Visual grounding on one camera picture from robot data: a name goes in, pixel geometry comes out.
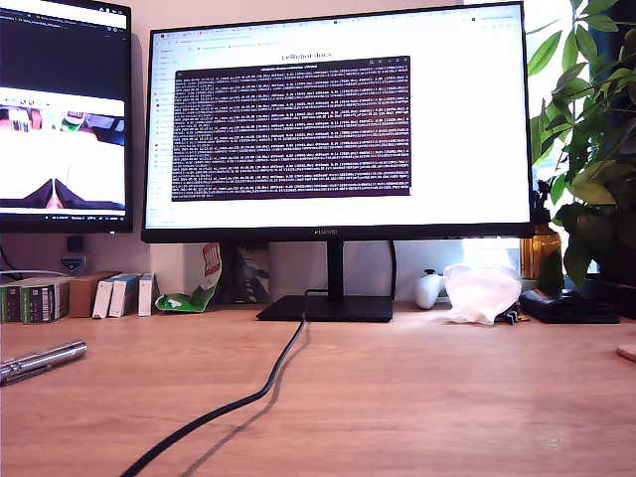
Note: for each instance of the black pouch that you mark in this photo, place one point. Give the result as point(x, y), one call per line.
point(569, 305)

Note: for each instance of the amber glass bottle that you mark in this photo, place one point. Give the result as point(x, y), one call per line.
point(541, 251)

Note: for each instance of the black monitor with camera feeds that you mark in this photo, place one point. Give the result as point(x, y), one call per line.
point(64, 54)

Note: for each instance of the green and white snack bag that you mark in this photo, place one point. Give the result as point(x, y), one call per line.
point(188, 299)

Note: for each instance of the white game controller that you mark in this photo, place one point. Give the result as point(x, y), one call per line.
point(427, 292)

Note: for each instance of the small white box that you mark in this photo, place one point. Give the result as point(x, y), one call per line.
point(103, 299)
point(146, 294)
point(121, 297)

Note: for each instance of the large black Huawei monitor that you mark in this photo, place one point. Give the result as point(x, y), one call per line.
point(447, 129)

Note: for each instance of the small black wall square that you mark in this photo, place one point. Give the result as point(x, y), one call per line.
point(75, 244)

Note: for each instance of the brown cardboard box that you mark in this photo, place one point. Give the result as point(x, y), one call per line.
point(84, 295)

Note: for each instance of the white crumpled plastic bag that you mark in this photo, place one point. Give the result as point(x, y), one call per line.
point(482, 294)

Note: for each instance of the round wooden coaster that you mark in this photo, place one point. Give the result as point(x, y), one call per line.
point(628, 353)

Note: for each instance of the metallic laser pointer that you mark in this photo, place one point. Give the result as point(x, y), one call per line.
point(45, 355)

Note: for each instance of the dark patterned carton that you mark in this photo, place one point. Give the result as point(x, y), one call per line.
point(254, 270)

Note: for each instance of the green leafy houseplant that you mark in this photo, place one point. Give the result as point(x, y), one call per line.
point(596, 129)

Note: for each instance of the black binder clip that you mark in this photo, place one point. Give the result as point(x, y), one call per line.
point(512, 317)

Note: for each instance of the blue and white wall badge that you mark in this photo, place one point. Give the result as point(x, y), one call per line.
point(73, 263)

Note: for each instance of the green printed box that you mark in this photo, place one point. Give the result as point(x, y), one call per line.
point(9, 304)
point(42, 302)

